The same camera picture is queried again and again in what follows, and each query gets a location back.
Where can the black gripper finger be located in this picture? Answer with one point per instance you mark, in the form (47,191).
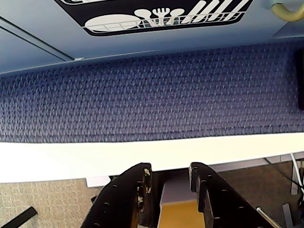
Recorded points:
(118,199)
(218,202)

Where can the blue toy kitchen cabinet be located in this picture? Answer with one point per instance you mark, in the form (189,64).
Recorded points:
(35,54)

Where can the yellow and grey block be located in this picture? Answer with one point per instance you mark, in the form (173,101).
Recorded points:
(180,213)

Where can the silver metal rod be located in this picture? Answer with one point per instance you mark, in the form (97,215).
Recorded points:
(264,216)

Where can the black chair base leg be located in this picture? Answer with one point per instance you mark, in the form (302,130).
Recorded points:
(16,218)

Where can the dark blue woven mat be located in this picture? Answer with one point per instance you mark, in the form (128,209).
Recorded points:
(147,95)

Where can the black box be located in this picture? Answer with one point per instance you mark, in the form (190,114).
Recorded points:
(300,78)

